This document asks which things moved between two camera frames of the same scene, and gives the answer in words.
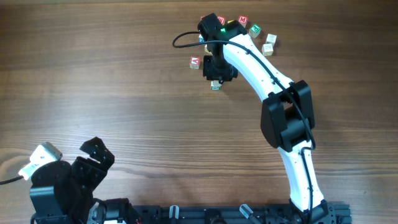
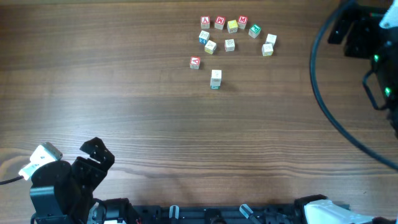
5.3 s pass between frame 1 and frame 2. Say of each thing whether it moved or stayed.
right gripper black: moved
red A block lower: stayed
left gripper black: stayed
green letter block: stayed
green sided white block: stayed
